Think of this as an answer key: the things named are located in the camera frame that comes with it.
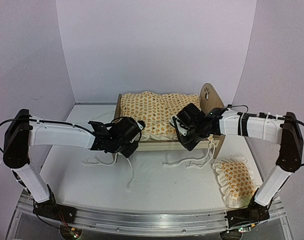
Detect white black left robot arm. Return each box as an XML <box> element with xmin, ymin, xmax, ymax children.
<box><xmin>0</xmin><ymin>108</ymin><xmax>146</xmax><ymax>219</ymax></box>

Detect white cushion tie cords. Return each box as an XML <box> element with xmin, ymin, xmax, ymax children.
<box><xmin>161</xmin><ymin>134</ymin><xmax>217</xmax><ymax>170</ymax></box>
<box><xmin>80</xmin><ymin>152</ymin><xmax>137</xmax><ymax>193</ymax></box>

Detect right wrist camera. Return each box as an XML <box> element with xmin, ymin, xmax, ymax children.
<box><xmin>169</xmin><ymin>115</ymin><xmax>188</xmax><ymax>136</ymax></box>

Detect duck print ruffled cushion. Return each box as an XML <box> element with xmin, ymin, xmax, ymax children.
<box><xmin>120</xmin><ymin>91</ymin><xmax>200</xmax><ymax>142</ymax></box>

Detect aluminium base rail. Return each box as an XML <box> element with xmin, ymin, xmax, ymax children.
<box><xmin>6</xmin><ymin>192</ymin><xmax>295</xmax><ymax>240</ymax></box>

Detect wooden pet bed frame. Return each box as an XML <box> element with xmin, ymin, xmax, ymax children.
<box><xmin>114</xmin><ymin>83</ymin><xmax>224</xmax><ymax>151</ymax></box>

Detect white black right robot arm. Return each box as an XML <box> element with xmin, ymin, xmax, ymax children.
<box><xmin>169</xmin><ymin>103</ymin><xmax>304</xmax><ymax>226</ymax></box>

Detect small duck print pillow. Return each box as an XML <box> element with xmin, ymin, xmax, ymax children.
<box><xmin>212</xmin><ymin>157</ymin><xmax>260</xmax><ymax>209</ymax></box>

